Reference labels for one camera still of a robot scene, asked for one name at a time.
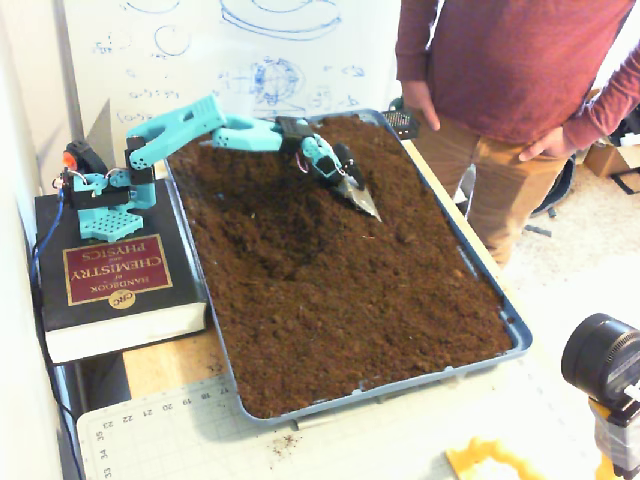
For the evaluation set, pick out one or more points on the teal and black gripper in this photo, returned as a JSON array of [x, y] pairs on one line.
[[336, 169]]

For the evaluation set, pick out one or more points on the brown soil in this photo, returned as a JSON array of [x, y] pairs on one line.
[[350, 300]]

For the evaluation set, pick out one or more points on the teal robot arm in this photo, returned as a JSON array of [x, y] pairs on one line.
[[185, 125]]

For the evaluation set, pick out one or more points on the person's left forearm red sleeve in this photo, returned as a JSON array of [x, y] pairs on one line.
[[607, 100]]

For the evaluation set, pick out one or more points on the person's right forearm red sleeve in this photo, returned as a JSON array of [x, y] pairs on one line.
[[413, 45]]

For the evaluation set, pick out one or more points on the person's right hand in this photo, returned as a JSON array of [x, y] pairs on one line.
[[420, 97]]

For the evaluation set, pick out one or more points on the person's left hand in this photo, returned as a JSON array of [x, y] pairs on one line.
[[546, 145]]

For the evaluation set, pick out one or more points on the black perforated basket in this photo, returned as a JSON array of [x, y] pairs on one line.
[[400, 122]]

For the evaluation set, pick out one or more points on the whiteboard with blue drawings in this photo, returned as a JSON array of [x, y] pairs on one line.
[[300, 50]]

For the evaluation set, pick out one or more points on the person in red sweater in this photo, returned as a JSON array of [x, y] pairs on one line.
[[510, 65]]

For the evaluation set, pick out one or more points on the black office chair base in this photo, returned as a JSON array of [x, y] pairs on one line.
[[562, 190]]

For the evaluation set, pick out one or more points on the blue plastic tray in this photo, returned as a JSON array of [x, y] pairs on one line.
[[524, 342]]

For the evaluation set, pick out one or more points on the black chemistry physics handbook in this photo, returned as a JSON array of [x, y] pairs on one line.
[[150, 305]]

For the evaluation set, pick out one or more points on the cardboard box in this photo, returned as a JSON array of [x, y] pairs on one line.
[[607, 160]]

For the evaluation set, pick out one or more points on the black bag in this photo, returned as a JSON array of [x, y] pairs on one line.
[[627, 125]]

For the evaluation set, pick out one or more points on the yellow plastic part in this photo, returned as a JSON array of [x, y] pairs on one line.
[[465, 457]]

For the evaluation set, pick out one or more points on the black and orange clamp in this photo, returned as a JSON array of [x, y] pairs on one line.
[[85, 155]]

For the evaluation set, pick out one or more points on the pale green cutting mat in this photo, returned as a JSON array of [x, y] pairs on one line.
[[175, 450]]

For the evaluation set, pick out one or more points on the black camera lens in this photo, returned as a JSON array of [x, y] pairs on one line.
[[595, 355]]

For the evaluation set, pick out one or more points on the yellow and grey camera stand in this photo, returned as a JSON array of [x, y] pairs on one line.
[[617, 440]]

